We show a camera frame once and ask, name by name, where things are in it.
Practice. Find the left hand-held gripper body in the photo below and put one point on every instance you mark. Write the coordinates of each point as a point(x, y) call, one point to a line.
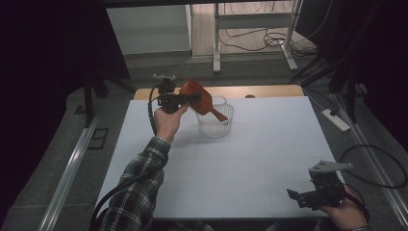
point(168, 96)

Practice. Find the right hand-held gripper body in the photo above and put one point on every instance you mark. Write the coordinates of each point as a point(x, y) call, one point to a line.
point(325, 189)

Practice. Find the brown wooden hairbrush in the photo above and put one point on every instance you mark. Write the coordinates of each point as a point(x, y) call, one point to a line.
point(205, 102)

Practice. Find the white plastic basket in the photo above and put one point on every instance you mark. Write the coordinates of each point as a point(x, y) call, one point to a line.
point(215, 130)

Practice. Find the person's left hand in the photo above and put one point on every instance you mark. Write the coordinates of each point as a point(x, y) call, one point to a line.
point(166, 123)

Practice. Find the person's right hand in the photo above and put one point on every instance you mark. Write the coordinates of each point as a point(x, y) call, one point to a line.
point(346, 216)

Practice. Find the dark table grommet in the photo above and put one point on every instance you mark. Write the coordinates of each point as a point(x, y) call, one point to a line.
point(249, 96)

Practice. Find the white board mat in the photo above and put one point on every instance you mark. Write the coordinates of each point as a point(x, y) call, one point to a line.
point(272, 134)

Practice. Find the white power strip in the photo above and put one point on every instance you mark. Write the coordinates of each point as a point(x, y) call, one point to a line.
point(336, 120)

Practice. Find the white cabinet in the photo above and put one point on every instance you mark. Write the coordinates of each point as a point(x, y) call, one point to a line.
point(147, 29)

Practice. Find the black metal stand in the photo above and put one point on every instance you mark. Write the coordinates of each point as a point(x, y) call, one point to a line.
point(351, 96)
point(88, 102)

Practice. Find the black curtain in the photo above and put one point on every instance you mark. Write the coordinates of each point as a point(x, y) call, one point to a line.
point(41, 64)
point(385, 48)

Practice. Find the white metal desk frame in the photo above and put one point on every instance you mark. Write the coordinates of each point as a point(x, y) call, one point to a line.
point(217, 48)

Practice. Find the aluminium floor rail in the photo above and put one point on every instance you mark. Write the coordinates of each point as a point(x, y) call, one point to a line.
point(374, 160)
point(69, 174)

